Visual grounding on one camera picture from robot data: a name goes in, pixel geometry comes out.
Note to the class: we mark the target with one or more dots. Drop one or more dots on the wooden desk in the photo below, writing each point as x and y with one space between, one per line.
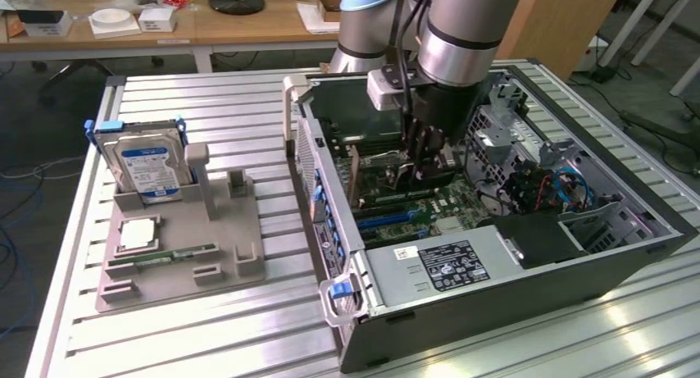
246 29

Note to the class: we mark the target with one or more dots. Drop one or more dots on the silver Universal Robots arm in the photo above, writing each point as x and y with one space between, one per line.
459 33

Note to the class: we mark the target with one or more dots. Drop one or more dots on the black RAM stick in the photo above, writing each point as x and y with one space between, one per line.
394 198

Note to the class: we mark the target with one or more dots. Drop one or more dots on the black graphics card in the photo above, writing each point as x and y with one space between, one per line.
427 184

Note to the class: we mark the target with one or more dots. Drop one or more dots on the metal disk bay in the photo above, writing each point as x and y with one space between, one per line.
503 148

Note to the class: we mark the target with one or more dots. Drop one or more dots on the wooden cabinet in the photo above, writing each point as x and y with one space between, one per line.
563 25

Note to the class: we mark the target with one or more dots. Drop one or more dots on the white round holder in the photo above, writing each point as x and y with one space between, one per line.
112 23

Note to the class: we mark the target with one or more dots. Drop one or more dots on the green RAM stick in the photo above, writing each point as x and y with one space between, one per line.
164 257

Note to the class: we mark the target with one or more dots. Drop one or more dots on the red packet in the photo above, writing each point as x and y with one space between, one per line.
178 1

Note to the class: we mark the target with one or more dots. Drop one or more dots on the open black PC case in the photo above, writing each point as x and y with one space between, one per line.
492 312

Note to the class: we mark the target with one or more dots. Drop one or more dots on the small white labelled box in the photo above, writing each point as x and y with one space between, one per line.
158 21

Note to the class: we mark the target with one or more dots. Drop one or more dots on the white paper stack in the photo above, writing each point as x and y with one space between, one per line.
315 23

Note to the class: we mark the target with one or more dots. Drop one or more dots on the black plastic air shroud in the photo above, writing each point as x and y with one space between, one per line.
531 234

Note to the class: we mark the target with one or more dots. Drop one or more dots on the green motherboard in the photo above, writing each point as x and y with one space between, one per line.
454 203

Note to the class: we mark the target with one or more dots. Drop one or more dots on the blue expansion slot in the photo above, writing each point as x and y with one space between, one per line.
383 221

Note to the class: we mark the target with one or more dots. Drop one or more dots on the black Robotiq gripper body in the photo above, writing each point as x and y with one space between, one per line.
446 103

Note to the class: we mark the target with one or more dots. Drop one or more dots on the grey power supply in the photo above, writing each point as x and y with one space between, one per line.
394 279

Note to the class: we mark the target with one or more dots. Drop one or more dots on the white box with black lid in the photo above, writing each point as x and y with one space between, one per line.
47 25

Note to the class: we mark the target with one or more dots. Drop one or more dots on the grey parts rack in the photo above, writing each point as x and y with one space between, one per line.
180 234

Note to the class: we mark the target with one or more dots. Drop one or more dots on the white table frame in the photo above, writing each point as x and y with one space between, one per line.
659 23

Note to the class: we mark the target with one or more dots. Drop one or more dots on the silver CPU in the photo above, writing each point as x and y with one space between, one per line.
138 233

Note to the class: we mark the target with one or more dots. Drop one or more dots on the hard disk with blue caddy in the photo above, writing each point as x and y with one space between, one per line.
144 165

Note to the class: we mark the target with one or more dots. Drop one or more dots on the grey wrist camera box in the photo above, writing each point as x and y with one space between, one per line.
383 93

